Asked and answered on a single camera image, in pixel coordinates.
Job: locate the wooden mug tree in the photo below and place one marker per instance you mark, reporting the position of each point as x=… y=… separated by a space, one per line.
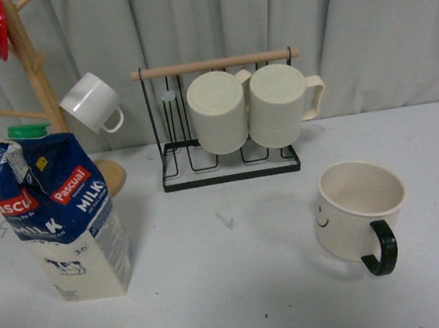
x=32 y=63

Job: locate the right cream ribbed mug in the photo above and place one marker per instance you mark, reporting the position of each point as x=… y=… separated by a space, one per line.
x=281 y=99

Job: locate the blue white milk carton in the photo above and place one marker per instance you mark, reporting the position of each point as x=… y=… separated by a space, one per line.
x=57 y=202

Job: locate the black wire cup rack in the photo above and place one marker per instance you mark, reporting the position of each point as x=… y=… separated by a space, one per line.
x=185 y=163

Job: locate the white hanging mug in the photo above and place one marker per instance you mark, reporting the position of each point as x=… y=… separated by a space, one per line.
x=92 y=102

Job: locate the cream mug black handle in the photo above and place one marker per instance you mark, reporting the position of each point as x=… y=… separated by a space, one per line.
x=358 y=205

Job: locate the left cream ribbed mug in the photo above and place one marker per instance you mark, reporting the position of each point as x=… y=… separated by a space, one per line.
x=217 y=102

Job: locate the cream ribbed mug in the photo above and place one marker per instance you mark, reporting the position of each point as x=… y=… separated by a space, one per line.
x=217 y=102
x=281 y=99

